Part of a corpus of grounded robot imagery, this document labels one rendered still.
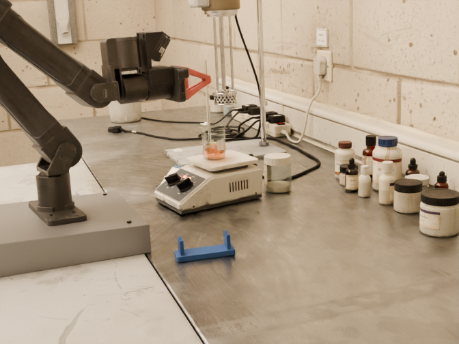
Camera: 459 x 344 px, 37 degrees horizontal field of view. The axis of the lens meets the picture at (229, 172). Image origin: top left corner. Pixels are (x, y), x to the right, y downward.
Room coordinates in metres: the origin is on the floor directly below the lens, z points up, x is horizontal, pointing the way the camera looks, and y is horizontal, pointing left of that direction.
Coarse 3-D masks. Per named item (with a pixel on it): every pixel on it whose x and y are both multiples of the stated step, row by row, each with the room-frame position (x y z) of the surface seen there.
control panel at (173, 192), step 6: (180, 168) 1.44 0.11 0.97; (180, 174) 1.41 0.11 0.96; (186, 174) 1.40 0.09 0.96; (192, 174) 1.39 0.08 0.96; (180, 180) 1.39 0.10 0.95; (192, 180) 1.36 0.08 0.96; (198, 180) 1.35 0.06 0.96; (162, 186) 1.40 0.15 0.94; (168, 186) 1.39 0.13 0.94; (174, 186) 1.38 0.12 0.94; (192, 186) 1.34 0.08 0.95; (162, 192) 1.38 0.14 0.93; (168, 192) 1.37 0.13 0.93; (174, 192) 1.35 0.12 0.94; (180, 192) 1.34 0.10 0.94; (186, 192) 1.33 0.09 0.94; (174, 198) 1.33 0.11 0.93; (180, 198) 1.32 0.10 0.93
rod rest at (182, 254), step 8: (224, 232) 1.10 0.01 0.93; (224, 240) 1.10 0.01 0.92; (192, 248) 1.09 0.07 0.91; (200, 248) 1.09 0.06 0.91; (208, 248) 1.09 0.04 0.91; (216, 248) 1.09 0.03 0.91; (224, 248) 1.09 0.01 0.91; (232, 248) 1.08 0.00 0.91; (176, 256) 1.06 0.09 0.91; (184, 256) 1.06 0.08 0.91; (192, 256) 1.06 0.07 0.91; (200, 256) 1.06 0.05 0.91; (208, 256) 1.07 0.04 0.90; (216, 256) 1.07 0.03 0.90; (224, 256) 1.07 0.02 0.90
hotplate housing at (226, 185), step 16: (208, 176) 1.35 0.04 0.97; (224, 176) 1.36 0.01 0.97; (240, 176) 1.37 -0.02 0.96; (256, 176) 1.39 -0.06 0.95; (160, 192) 1.39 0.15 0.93; (192, 192) 1.32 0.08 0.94; (208, 192) 1.33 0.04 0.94; (224, 192) 1.35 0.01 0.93; (240, 192) 1.37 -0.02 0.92; (256, 192) 1.39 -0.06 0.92; (176, 208) 1.33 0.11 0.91; (192, 208) 1.32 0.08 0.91; (208, 208) 1.34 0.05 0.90
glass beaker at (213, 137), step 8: (200, 128) 1.42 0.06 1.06; (208, 128) 1.39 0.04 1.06; (216, 128) 1.39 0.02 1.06; (224, 128) 1.41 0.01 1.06; (208, 136) 1.39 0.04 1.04; (216, 136) 1.39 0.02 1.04; (224, 136) 1.41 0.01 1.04; (208, 144) 1.39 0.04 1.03; (216, 144) 1.39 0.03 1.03; (224, 144) 1.41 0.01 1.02; (208, 152) 1.40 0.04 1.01; (216, 152) 1.39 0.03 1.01; (224, 152) 1.40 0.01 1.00; (208, 160) 1.40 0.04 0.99; (216, 160) 1.39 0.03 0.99
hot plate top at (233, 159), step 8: (232, 152) 1.47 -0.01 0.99; (192, 160) 1.42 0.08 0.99; (200, 160) 1.41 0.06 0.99; (224, 160) 1.40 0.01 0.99; (232, 160) 1.40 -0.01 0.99; (240, 160) 1.39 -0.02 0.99; (248, 160) 1.39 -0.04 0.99; (256, 160) 1.40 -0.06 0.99; (208, 168) 1.35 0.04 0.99; (216, 168) 1.35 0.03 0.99; (224, 168) 1.36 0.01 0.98
